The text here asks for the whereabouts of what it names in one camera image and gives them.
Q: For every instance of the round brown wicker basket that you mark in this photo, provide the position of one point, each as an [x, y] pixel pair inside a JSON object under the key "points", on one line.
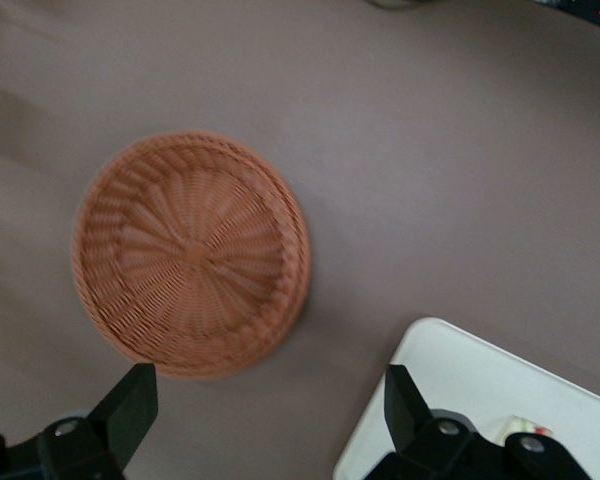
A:
{"points": [[195, 250]]}

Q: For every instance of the beige rectangular tray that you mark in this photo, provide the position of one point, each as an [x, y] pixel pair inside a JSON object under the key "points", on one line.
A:
{"points": [[480, 380]]}

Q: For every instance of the triangular sandwich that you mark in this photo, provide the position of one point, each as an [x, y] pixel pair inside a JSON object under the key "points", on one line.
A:
{"points": [[522, 426]]}

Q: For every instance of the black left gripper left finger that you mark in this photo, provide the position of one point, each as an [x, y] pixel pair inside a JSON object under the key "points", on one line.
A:
{"points": [[125, 415]]}

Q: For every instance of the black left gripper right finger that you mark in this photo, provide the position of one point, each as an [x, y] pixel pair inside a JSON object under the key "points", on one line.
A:
{"points": [[405, 415]]}

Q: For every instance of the black food warmer appliance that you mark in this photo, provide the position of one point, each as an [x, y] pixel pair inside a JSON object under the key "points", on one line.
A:
{"points": [[590, 7]]}

